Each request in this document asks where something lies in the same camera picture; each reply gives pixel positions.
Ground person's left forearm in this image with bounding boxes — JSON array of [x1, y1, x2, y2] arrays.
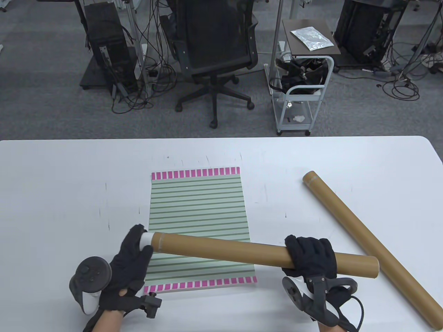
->
[[93, 310, 126, 332]]

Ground grey hand tracking controller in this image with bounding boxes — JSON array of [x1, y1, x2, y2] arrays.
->
[[69, 256, 113, 315], [282, 275, 359, 327]]

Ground person's left hand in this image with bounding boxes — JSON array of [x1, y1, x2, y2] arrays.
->
[[98, 224, 154, 314]]

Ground tangled black floor cables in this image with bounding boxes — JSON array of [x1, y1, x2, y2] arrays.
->
[[111, 0, 178, 114], [381, 41, 443, 101]]

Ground black equipment cabinet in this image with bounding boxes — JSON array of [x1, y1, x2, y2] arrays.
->
[[334, 0, 408, 71]]

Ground black computer tower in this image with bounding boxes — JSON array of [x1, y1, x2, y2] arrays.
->
[[84, 3, 138, 94]]

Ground black mesh office chair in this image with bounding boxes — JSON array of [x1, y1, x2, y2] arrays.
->
[[159, 0, 260, 129]]

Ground silver foil bag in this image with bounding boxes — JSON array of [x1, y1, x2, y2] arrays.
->
[[290, 26, 335, 52]]

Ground black glove cable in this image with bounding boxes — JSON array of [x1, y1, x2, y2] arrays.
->
[[341, 294, 365, 332]]

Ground white metal utility cart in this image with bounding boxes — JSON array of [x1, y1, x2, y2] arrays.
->
[[265, 19, 341, 136]]

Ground black strap bag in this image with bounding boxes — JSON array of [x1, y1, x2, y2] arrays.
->
[[269, 57, 329, 95]]

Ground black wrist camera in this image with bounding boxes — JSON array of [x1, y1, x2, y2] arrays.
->
[[133, 292, 162, 319]]

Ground aluminium frame post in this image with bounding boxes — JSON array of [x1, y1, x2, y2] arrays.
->
[[123, 0, 153, 93]]

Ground grey metal pole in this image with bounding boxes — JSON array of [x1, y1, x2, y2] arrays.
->
[[269, 0, 285, 94]]

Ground brown cardboard mailing tube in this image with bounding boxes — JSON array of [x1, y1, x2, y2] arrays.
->
[[151, 232, 380, 279], [302, 170, 443, 330]]

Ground person's right hand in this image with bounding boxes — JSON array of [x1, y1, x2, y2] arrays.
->
[[281, 235, 357, 328]]

